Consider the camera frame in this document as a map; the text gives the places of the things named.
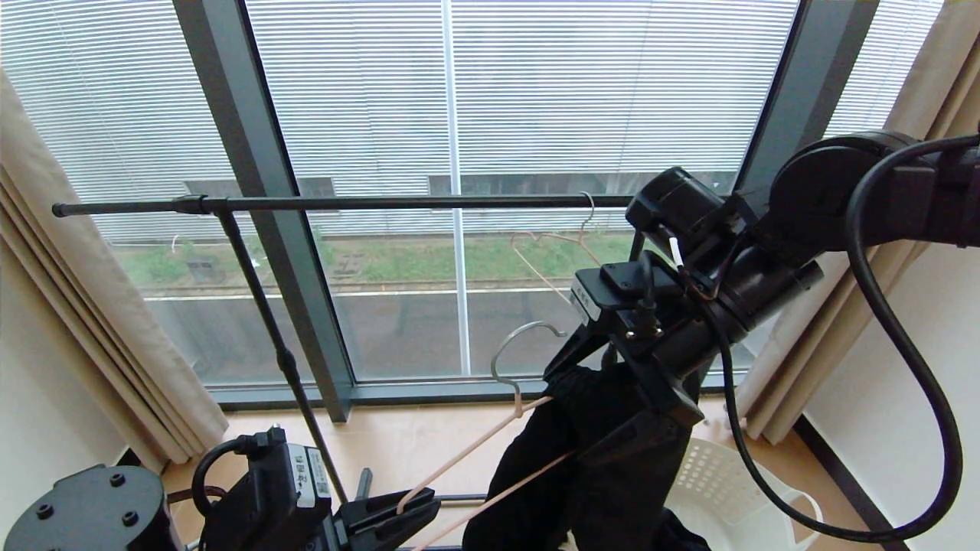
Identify window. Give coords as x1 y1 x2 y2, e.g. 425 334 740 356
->
0 0 947 404

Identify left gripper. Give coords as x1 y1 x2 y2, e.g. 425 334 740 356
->
306 496 443 551

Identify black garment with white cords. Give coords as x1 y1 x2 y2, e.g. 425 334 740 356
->
463 366 717 551

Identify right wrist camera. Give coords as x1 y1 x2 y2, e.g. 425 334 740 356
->
570 260 686 345

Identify black clothes rack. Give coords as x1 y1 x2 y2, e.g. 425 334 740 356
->
52 193 648 551

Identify white laundry basket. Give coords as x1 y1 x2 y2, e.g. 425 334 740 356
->
662 436 825 551

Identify pink clothes hanger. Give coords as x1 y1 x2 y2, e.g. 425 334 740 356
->
511 191 613 307
396 321 577 551

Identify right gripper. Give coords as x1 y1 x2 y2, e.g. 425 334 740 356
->
543 249 825 469

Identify beige curtain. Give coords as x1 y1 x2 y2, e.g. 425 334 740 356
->
735 0 980 446
0 67 230 475

